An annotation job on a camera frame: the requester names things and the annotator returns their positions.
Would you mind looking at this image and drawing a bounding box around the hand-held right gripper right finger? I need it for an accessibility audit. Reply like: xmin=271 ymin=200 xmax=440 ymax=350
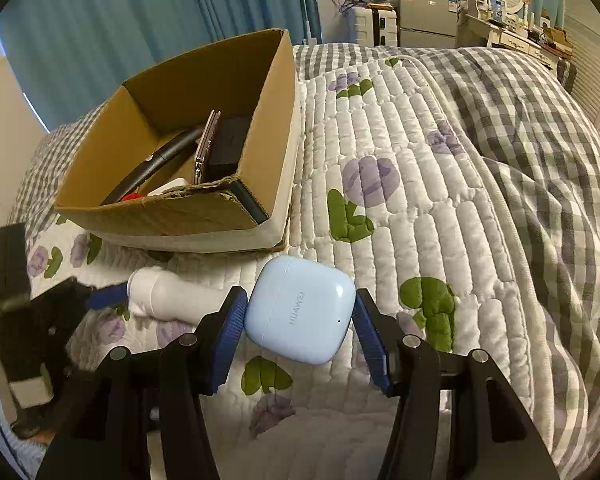
xmin=352 ymin=287 xmax=561 ymax=480

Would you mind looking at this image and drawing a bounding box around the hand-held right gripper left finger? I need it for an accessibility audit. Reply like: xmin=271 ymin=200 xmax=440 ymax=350
xmin=35 ymin=286 xmax=251 ymax=480

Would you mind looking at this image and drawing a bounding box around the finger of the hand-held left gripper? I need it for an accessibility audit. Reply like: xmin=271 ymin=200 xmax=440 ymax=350
xmin=27 ymin=276 xmax=99 ymax=361
xmin=84 ymin=284 xmax=130 ymax=312

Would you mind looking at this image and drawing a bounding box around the white cylindrical device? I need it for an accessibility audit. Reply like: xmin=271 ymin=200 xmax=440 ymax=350
xmin=128 ymin=266 xmax=231 ymax=325

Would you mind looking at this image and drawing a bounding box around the light blue earbuds case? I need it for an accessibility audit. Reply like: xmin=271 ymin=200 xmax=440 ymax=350
xmin=244 ymin=255 xmax=357 ymax=365

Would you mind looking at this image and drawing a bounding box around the brown cardboard box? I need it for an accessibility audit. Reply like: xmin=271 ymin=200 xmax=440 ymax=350
xmin=54 ymin=27 xmax=301 ymax=254

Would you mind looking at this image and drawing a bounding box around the black curved band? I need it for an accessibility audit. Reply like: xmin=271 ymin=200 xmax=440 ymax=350
xmin=100 ymin=127 xmax=203 ymax=206

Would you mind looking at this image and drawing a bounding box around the pink-edged smartphone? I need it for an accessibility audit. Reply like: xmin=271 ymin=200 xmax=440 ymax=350
xmin=194 ymin=109 xmax=222 ymax=186

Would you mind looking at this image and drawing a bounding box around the black rectangular box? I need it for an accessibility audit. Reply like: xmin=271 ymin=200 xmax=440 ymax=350
xmin=207 ymin=115 xmax=253 ymax=181

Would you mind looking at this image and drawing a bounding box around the white floral quilt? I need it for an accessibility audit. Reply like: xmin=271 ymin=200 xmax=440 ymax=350
xmin=25 ymin=55 xmax=556 ymax=480

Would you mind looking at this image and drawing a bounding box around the grey checked duvet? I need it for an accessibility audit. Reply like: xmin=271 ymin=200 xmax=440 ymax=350
xmin=15 ymin=42 xmax=600 ymax=480

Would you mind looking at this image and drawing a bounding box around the wide blue curtain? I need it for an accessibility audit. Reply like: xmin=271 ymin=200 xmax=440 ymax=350
xmin=0 ymin=0 xmax=197 ymax=133

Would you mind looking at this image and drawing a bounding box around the white ribbed suitcase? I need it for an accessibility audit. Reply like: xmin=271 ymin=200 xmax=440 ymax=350
xmin=352 ymin=4 xmax=398 ymax=47

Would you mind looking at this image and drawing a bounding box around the white pole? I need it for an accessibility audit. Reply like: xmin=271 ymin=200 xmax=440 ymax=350
xmin=299 ymin=0 xmax=317 ymax=44

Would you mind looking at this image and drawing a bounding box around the dark hard suitcase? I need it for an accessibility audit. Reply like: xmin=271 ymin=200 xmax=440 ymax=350
xmin=555 ymin=57 xmax=578 ymax=93

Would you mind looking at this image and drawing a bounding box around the silver small fridge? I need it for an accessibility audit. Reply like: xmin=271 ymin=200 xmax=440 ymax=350
xmin=396 ymin=0 xmax=463 ymax=50

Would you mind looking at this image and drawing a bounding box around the white dressing table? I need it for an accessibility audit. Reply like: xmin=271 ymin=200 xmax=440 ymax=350
xmin=455 ymin=0 xmax=576 ymax=72

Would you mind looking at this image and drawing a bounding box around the white louvered wardrobe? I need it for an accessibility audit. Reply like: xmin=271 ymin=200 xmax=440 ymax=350
xmin=560 ymin=0 xmax=600 ymax=136

